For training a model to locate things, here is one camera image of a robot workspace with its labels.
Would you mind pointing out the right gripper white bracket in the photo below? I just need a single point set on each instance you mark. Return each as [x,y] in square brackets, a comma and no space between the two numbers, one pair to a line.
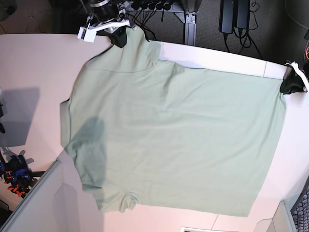
[118,37]

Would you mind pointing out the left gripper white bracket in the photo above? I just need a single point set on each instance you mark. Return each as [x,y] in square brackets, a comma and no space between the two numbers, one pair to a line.
[295,81]

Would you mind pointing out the light green T-shirt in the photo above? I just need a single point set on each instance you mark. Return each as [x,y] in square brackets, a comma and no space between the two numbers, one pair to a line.
[145,131]

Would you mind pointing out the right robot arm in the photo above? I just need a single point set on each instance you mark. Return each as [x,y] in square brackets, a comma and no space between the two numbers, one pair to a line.
[106,16]

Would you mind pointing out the white power strip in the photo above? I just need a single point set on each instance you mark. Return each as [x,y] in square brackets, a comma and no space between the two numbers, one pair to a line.
[143,5]

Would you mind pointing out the aluminium table leg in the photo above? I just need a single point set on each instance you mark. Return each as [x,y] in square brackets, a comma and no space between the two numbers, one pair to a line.
[189,19]

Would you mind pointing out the black power adapter brick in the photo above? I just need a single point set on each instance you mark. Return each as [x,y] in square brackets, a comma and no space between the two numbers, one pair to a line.
[226,23]

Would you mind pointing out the patterned office chair seat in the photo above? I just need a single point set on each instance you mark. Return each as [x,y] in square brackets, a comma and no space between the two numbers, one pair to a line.
[301,214]

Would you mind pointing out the grey partition panel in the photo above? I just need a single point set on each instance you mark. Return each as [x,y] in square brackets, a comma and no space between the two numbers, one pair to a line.
[51,206]

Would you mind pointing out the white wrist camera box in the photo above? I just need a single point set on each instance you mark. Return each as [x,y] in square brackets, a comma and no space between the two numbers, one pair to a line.
[87,35]

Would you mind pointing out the clamps with orange handles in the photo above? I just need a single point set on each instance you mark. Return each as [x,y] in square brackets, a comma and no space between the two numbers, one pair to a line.
[15,172]

